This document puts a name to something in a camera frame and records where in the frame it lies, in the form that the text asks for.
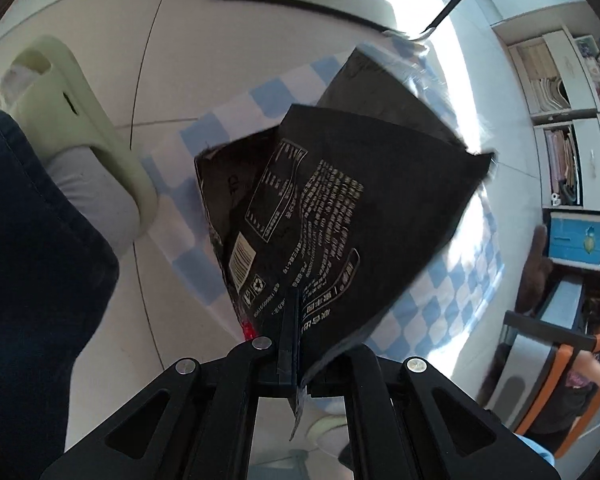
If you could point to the person's right leg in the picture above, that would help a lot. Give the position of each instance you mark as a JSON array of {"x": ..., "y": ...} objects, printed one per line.
[{"x": 535, "y": 450}]

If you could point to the blue drawer box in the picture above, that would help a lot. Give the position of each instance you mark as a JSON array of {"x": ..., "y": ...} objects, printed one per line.
[{"x": 575, "y": 240}]

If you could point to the person's green slipper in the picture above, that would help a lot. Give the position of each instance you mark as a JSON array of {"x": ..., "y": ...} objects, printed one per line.
[
  {"x": 327, "y": 430},
  {"x": 80, "y": 110}
]

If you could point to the person's left leg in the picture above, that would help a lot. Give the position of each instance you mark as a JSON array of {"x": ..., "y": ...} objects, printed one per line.
[{"x": 30, "y": 310}]

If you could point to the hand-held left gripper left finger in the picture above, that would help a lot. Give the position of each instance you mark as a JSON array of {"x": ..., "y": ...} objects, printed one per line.
[{"x": 289, "y": 340}]

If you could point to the grey orange office chair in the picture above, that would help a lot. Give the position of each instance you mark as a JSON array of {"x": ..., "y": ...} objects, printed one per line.
[{"x": 525, "y": 360}]

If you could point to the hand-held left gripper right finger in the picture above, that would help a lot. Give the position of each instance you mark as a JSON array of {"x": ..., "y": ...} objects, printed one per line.
[{"x": 365, "y": 375}]

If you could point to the person's right green slipper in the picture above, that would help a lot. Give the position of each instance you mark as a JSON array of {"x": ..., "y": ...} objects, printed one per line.
[{"x": 327, "y": 430}]

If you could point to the black item in clear bag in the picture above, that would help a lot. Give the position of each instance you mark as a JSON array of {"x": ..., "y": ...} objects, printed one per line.
[{"x": 380, "y": 95}]

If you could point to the person's leg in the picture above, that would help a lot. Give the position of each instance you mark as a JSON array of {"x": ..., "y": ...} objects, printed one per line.
[
  {"x": 30, "y": 310},
  {"x": 535, "y": 450}
]

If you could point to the white shelf unit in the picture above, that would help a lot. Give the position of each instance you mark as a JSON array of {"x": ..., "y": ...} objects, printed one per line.
[{"x": 587, "y": 160}]

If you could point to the person's left green slipper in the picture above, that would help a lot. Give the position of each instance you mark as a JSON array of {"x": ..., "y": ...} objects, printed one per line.
[{"x": 80, "y": 110}]

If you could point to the person's left grey sock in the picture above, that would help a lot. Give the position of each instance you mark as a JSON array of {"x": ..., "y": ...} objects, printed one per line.
[{"x": 95, "y": 195}]

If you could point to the brown plush toy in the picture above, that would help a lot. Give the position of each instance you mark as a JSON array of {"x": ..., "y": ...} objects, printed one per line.
[{"x": 535, "y": 270}]

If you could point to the black printed packet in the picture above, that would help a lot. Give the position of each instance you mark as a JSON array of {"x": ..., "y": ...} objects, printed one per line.
[{"x": 370, "y": 210}]

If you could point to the blue white checkered mat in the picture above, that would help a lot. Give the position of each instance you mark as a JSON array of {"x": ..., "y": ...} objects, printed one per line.
[{"x": 180, "y": 240}]

